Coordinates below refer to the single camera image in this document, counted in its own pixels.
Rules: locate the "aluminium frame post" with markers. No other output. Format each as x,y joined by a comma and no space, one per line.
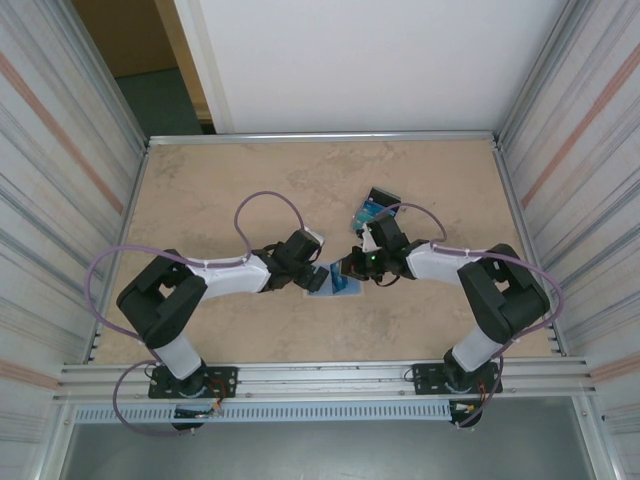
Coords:
540,75
106,75

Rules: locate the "wide aluminium mounting rail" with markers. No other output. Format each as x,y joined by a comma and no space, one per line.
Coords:
325,380

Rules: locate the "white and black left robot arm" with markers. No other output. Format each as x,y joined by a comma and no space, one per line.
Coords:
225,275

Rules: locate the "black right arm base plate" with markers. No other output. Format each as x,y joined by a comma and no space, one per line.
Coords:
425,377

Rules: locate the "blue card with white print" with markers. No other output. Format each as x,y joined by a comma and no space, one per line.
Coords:
375,206

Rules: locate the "aluminium table edge rail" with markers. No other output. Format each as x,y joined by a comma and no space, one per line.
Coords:
122,240
325,137
512,200

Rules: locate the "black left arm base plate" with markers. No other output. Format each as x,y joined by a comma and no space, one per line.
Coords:
225,380

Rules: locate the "beige card holder wallet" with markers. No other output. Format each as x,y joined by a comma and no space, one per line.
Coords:
354,287

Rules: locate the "teal VIP card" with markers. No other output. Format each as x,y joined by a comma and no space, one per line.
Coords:
362,220

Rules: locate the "brown door panel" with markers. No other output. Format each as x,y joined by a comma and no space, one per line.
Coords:
130,35

